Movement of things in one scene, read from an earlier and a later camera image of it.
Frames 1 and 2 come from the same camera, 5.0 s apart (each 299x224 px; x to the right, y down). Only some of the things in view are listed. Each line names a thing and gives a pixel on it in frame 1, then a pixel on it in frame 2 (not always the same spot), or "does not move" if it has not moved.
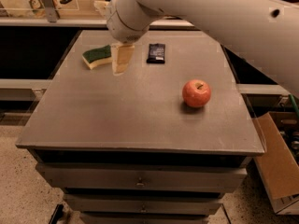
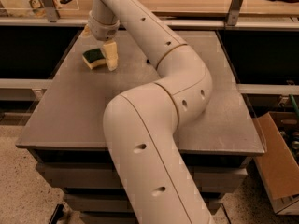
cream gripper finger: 102,7 → 87,32
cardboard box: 279,168 does not move
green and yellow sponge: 95,56 does not move
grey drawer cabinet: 159,144 does not move
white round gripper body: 118,28 → 102,31
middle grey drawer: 136,203 does not move
